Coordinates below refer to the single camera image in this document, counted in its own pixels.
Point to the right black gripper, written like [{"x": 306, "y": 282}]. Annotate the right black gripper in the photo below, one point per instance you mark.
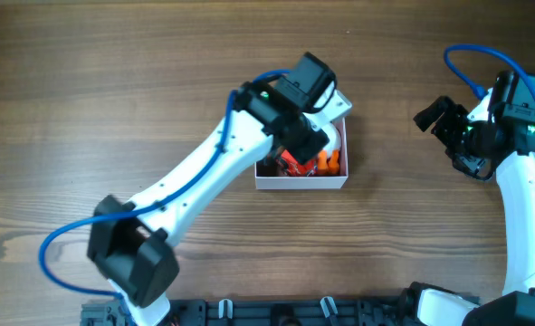
[{"x": 454, "y": 114}]

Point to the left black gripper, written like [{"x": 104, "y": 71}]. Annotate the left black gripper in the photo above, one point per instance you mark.
[{"x": 302, "y": 150}]

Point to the red toy fire truck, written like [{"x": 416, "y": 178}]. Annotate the red toy fire truck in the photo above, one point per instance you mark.
[{"x": 290, "y": 166}]

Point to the white plush duck toy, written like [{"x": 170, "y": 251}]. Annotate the white plush duck toy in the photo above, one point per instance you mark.
[{"x": 328, "y": 158}]

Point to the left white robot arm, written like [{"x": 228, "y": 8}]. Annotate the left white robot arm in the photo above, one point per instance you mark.
[{"x": 133, "y": 243}]

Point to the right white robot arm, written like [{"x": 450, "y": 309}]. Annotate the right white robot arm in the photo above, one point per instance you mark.
[{"x": 513, "y": 108}]

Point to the white cardboard box pink interior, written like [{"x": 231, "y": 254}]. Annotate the white cardboard box pink interior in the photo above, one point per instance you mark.
[{"x": 269, "y": 177}]

